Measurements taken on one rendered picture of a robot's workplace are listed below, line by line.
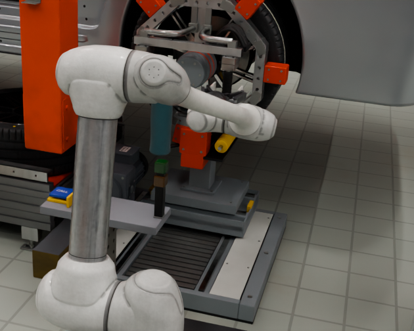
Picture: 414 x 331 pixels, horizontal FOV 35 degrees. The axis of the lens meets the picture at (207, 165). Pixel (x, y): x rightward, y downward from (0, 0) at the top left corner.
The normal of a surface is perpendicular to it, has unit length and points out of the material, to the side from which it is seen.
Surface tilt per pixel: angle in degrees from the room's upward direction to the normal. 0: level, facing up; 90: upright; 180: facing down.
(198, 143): 90
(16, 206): 90
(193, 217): 90
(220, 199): 0
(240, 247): 0
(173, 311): 75
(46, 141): 90
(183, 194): 0
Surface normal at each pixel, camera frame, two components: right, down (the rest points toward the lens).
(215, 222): -0.26, 0.36
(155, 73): -0.02, -0.04
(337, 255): 0.07, -0.92
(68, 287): -0.30, 0.07
